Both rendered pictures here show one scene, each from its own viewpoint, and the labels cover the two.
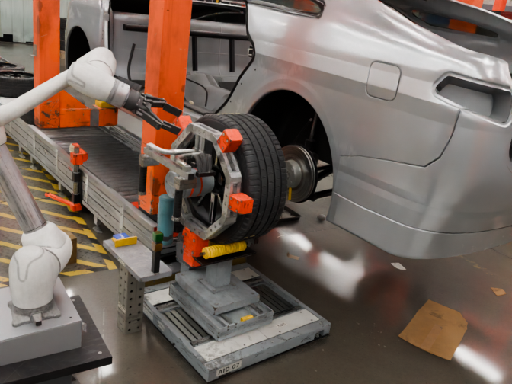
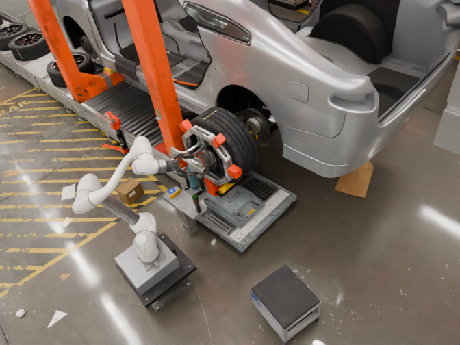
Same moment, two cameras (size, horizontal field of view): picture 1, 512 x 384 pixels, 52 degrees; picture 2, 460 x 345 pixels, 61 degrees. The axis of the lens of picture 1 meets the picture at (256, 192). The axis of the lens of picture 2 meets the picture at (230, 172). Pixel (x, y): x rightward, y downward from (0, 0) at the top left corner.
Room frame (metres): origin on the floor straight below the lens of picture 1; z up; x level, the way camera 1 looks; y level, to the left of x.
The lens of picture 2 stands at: (-0.04, 0.06, 3.01)
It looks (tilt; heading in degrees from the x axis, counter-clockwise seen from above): 44 degrees down; 1
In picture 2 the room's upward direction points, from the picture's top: 9 degrees counter-clockwise
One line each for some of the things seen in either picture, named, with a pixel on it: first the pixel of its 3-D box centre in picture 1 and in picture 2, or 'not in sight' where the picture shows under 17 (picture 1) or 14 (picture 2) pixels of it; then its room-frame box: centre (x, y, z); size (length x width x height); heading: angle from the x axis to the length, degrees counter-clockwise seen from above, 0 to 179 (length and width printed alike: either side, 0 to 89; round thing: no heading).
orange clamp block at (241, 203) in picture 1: (240, 203); (234, 171); (2.23, 0.06, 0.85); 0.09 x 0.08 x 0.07; 41
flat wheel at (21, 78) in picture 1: (15, 83); (31, 45); (6.55, 3.19, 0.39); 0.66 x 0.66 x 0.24
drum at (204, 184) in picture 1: (189, 182); (201, 161); (2.42, 0.33, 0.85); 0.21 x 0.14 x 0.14; 131
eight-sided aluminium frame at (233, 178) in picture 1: (202, 180); (207, 156); (2.46, 0.27, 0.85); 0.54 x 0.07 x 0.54; 41
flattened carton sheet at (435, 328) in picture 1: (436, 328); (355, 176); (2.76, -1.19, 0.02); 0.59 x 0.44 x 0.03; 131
